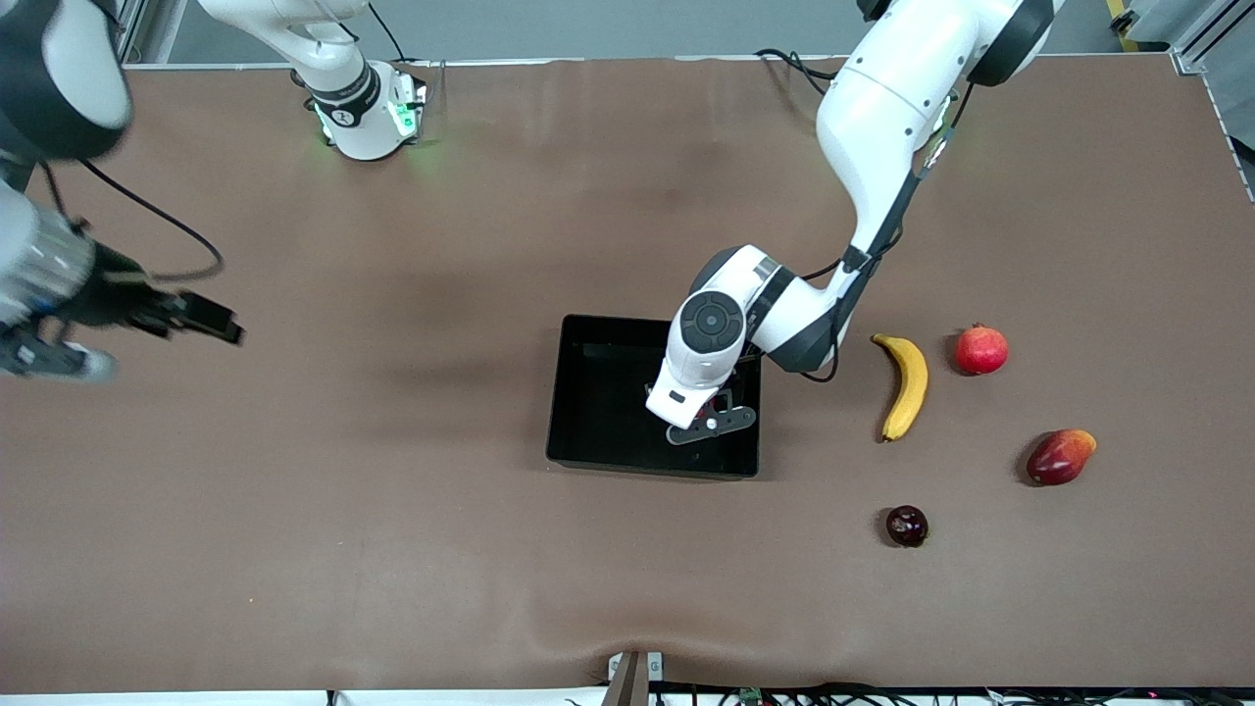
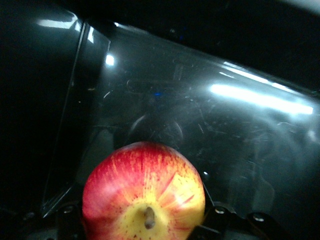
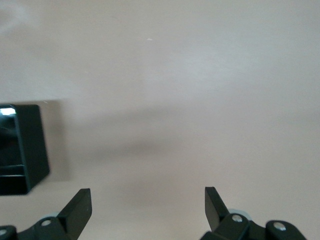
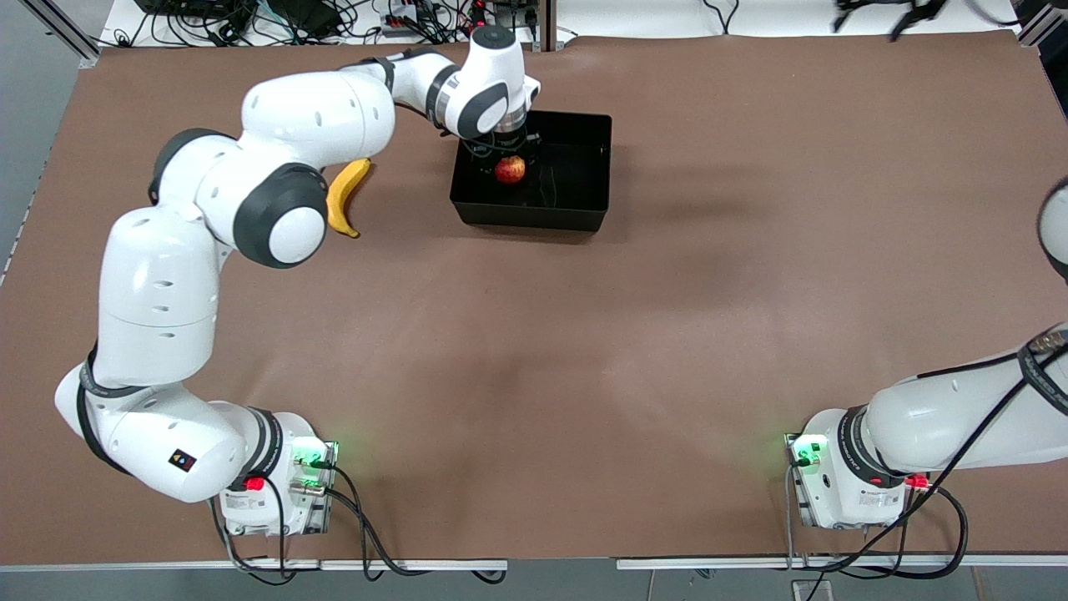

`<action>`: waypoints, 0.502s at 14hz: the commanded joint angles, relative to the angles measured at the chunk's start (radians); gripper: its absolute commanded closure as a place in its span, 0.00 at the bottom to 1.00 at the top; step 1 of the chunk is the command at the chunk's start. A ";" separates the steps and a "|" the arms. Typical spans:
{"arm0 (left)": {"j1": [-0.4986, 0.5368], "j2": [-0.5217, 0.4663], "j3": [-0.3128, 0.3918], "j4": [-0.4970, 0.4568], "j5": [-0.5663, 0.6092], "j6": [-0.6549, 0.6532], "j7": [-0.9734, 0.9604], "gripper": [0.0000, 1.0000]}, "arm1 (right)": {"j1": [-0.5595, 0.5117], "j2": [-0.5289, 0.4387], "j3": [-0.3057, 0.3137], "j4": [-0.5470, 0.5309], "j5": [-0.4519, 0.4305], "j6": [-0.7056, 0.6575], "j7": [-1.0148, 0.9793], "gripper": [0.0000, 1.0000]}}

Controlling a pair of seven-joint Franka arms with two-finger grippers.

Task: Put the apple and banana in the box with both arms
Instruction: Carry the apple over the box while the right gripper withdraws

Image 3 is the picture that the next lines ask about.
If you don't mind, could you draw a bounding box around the black rectangular plastic box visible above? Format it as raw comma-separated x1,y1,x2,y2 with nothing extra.
0,103,51,196

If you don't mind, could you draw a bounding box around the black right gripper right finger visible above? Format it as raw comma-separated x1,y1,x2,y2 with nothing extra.
199,186,307,240

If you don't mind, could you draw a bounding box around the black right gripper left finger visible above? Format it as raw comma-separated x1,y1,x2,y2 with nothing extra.
0,188,93,240

